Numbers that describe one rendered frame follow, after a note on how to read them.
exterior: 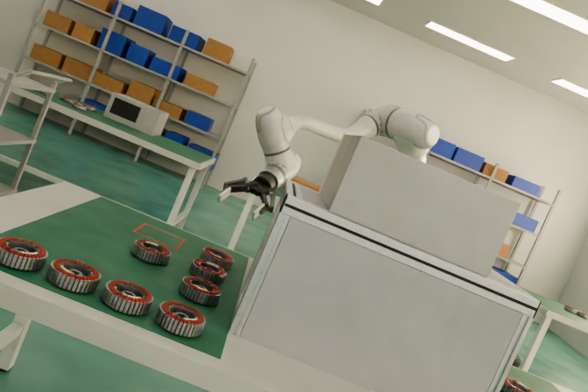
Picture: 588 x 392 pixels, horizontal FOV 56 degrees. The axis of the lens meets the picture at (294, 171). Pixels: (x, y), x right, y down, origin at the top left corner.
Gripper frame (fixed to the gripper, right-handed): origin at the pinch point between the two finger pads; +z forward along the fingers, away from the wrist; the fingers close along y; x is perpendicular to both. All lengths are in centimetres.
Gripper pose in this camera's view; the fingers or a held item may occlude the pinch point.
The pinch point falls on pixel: (237, 206)
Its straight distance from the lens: 185.9
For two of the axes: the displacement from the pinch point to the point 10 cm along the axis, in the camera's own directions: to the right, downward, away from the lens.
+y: -8.7, -4.0, 2.9
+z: -4.5, 3.9, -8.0
